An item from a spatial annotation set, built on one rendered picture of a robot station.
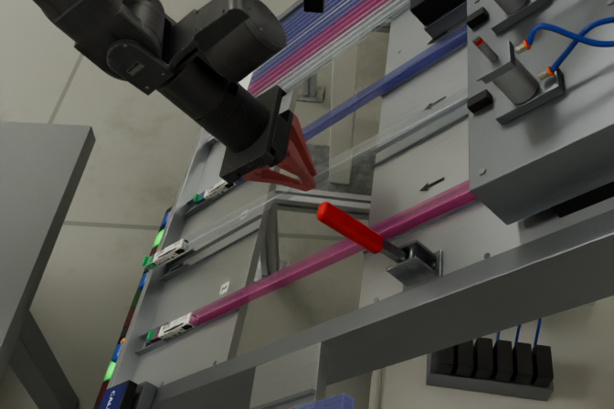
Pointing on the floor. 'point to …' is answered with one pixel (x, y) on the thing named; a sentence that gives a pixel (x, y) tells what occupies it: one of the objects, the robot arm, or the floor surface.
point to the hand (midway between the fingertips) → (307, 179)
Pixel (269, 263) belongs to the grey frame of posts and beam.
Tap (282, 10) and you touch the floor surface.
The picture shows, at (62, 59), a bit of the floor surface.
